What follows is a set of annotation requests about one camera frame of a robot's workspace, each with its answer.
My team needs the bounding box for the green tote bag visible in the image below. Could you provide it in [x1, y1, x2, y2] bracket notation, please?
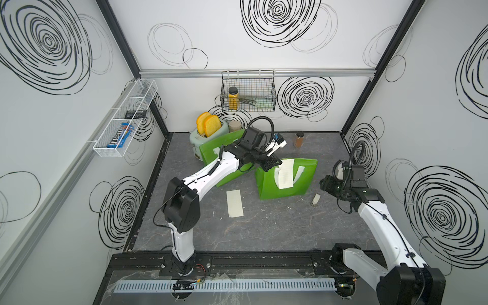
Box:
[197, 128, 260, 188]
[255, 158, 318, 200]

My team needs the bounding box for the small beige stapler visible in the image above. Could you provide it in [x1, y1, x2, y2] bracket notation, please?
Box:
[311, 194, 321, 207]

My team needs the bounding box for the black wire wall basket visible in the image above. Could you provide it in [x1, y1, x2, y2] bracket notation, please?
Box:
[220, 69, 277, 112]

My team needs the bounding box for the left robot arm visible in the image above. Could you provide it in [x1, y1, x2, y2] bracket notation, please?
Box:
[160, 127, 287, 268]

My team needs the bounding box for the white wire wall shelf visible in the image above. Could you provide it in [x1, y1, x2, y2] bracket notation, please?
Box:
[94, 79, 158, 158]

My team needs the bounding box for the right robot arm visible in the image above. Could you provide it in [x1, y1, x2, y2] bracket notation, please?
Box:
[320, 160, 446, 304]

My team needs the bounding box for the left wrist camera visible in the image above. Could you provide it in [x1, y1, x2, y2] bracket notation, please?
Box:
[264, 133, 287, 156]

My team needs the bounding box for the yellow juice bottle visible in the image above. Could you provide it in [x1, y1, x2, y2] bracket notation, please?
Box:
[228, 86, 239, 110]

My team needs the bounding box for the beige lidded jar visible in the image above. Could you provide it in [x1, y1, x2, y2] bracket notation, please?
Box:
[228, 120, 242, 133]

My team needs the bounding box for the grey slotted cable duct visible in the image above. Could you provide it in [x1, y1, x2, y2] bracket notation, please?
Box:
[113, 278, 337, 293]

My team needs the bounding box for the small black box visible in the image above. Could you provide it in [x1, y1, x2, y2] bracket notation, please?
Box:
[125, 110, 147, 119]

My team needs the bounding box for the toast slice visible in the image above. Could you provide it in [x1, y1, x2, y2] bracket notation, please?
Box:
[203, 115, 222, 137]
[196, 112, 211, 135]

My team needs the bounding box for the brown spice bottle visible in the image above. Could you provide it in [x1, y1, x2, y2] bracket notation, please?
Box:
[294, 131, 304, 148]

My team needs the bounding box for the mint green toaster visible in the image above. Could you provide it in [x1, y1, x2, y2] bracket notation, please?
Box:
[189, 120, 229, 161]

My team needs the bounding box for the blue candy packet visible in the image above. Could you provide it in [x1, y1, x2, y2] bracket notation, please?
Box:
[106, 123, 133, 149]

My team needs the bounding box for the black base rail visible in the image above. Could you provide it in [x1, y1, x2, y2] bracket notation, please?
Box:
[105, 250, 353, 277]

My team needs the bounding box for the right toast slice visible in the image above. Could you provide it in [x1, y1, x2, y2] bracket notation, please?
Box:
[203, 115, 222, 137]

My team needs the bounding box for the left toast slice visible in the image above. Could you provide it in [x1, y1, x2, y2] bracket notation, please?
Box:
[196, 112, 211, 135]

